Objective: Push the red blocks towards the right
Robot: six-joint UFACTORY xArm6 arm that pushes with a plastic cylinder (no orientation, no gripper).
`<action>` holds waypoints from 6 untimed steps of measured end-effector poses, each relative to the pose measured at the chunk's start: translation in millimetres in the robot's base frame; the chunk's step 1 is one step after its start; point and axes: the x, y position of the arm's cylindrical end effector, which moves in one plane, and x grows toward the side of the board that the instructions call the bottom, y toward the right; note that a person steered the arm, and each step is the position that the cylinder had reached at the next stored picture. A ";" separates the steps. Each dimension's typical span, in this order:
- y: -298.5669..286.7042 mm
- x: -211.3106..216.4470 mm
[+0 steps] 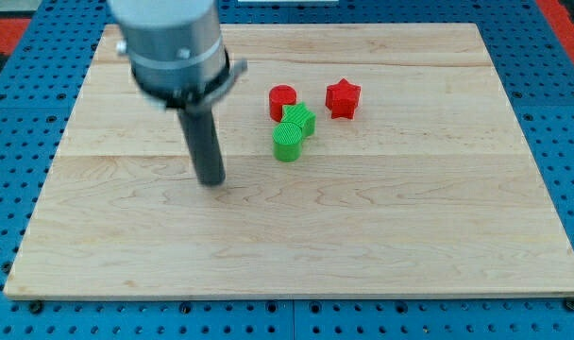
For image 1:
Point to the wooden board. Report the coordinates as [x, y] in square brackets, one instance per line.
[430, 191]

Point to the green star block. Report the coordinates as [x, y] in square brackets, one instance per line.
[300, 115]

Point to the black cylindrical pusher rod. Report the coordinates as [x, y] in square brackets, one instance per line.
[201, 138]

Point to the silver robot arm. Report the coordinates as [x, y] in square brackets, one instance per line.
[176, 50]

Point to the red star block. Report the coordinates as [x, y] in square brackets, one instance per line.
[342, 99]

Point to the green cylinder block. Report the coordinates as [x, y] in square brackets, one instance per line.
[287, 142]

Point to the red cylinder block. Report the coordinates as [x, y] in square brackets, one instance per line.
[280, 96]

